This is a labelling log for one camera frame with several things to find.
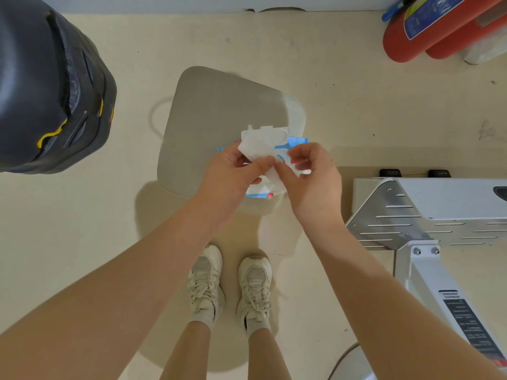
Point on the dark grey suitcase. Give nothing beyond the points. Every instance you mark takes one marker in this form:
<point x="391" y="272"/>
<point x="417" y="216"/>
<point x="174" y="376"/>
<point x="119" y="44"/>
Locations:
<point x="43" y="87"/>

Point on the clear plastic bag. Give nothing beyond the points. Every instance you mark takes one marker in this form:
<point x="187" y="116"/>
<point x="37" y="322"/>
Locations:
<point x="485" y="47"/>

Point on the grey lidded trash bin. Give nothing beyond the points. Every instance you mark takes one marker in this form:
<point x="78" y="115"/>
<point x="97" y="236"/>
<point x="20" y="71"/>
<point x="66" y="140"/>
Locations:
<point x="210" y="122"/>

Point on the person's white sneaker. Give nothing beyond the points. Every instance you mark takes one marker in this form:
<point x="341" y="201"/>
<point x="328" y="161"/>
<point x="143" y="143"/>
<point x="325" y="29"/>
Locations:
<point x="255" y="292"/>
<point x="206" y="284"/>

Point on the person's right leg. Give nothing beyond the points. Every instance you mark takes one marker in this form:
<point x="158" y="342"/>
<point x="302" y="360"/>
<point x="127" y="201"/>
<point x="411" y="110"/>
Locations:
<point x="267" y="356"/>

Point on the person's left forearm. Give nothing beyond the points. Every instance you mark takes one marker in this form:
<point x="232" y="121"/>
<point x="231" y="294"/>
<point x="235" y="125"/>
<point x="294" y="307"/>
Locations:
<point x="107" y="288"/>

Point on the small black foot block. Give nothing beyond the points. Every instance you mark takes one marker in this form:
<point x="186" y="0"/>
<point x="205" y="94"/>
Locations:
<point x="439" y="173"/>
<point x="390" y="172"/>

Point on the person's right thumb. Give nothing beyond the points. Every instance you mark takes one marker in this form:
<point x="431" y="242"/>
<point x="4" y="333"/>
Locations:
<point x="286" y="172"/>

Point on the person's left leg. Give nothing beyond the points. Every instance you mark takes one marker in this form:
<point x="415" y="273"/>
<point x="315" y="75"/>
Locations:
<point x="188" y="352"/>

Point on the person's right white sneaker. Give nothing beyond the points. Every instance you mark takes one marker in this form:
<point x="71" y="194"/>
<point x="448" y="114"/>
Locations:
<point x="255" y="292"/>

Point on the white wet wipe sheet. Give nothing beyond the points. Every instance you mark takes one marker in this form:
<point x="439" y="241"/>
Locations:
<point x="259" y="144"/>

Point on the person's left hand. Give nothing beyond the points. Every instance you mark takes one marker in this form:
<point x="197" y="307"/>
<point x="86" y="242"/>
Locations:
<point x="221" y="182"/>

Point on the large red fire extinguisher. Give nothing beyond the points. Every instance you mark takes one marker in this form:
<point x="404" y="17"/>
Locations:
<point x="420" y="27"/>

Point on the person's right hand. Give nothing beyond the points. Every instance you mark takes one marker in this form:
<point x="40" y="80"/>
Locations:
<point x="317" y="185"/>

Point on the person's left white sneaker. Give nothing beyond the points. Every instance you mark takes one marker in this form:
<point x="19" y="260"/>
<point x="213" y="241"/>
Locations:
<point x="206" y="284"/>

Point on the blue white wipe packet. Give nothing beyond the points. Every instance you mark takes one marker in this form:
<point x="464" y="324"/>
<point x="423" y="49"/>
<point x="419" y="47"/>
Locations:
<point x="297" y="141"/>

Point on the small red fire extinguisher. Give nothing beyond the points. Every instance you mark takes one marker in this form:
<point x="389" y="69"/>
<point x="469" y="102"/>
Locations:
<point x="463" y="39"/>

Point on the person's leg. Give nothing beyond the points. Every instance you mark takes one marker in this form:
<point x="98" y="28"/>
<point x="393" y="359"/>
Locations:
<point x="267" y="356"/>
<point x="188" y="352"/>

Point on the white metal machine stand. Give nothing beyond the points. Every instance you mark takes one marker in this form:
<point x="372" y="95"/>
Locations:
<point x="431" y="209"/>

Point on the person's right forearm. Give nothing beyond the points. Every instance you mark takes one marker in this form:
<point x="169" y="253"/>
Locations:
<point x="388" y="308"/>

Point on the person's left thumb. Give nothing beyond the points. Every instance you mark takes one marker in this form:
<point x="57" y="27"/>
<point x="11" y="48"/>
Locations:
<point x="261" y="166"/>

